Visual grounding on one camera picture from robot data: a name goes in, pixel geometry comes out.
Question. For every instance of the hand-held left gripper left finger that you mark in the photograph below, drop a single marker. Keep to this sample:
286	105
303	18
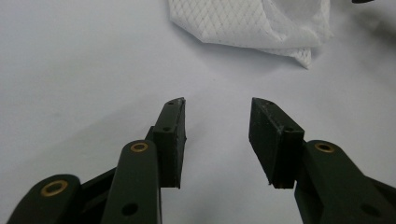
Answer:
170	146

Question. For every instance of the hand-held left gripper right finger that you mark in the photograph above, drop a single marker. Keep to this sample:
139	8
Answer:
274	146

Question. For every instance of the white mesh laundry bag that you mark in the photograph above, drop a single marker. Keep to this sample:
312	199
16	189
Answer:
249	21

